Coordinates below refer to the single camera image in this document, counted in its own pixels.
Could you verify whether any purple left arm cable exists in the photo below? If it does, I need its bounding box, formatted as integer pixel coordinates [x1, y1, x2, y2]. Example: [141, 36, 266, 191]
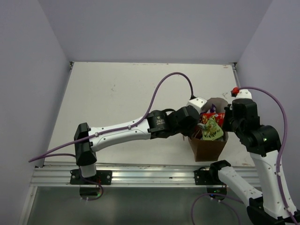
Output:
[28, 72, 195, 163]

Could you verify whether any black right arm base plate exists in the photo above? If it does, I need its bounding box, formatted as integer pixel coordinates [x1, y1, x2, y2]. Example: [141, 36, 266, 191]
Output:
[194, 167, 217, 185]

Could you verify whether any purple snack bag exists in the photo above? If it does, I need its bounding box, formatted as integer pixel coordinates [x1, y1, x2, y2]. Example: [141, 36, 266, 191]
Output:
[206, 104, 217, 113]

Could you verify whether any aluminium table edge strip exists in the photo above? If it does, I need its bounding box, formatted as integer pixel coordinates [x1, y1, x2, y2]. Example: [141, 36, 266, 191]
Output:
[232, 62, 238, 80]

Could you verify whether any green snack packet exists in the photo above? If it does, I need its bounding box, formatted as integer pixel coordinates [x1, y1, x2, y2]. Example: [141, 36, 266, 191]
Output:
[198, 117, 224, 141]

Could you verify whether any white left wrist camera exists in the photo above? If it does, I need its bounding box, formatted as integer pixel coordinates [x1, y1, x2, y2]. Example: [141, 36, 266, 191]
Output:
[186, 97, 207, 114]

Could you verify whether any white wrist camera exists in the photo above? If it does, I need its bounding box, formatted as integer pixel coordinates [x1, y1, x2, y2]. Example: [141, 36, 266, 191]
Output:
[231, 87, 252, 99]
[186, 97, 207, 114]

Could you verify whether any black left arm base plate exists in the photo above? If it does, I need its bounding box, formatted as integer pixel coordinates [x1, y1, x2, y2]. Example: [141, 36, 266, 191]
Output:
[69, 169, 113, 185]

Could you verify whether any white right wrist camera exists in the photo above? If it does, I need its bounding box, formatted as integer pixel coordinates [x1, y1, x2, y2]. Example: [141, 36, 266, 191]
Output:
[231, 87, 252, 99]

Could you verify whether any brown paper bag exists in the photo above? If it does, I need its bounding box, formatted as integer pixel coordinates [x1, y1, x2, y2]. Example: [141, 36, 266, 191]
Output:
[183, 97, 228, 162]

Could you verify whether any red mixed snack bag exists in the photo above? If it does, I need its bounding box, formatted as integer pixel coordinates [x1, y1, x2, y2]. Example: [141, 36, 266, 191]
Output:
[200, 113, 225, 127]

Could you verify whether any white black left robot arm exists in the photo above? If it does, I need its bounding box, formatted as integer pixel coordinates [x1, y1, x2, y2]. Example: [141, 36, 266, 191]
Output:
[74, 105, 202, 184]

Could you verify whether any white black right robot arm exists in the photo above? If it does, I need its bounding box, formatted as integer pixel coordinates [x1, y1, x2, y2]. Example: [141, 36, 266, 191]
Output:
[209, 98, 300, 225]

